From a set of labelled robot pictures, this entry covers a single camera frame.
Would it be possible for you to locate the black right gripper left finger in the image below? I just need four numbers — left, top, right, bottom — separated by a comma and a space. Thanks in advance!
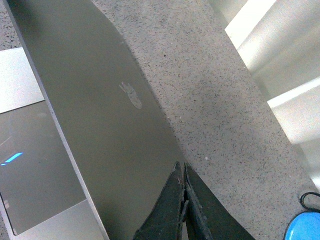
133, 162, 184, 240

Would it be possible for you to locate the white curtain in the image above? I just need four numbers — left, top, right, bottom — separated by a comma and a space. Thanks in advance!
210, 0, 320, 186

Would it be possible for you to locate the grey laptop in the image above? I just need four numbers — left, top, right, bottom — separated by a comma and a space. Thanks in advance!
4, 0, 185, 240

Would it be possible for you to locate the blue desk lamp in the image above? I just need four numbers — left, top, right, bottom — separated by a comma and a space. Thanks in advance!
284, 212, 320, 240

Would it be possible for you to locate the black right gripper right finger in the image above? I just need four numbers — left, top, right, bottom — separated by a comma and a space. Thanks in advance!
184, 163, 254, 240

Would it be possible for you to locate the black lamp power cable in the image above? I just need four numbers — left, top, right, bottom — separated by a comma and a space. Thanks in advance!
299, 191, 320, 210

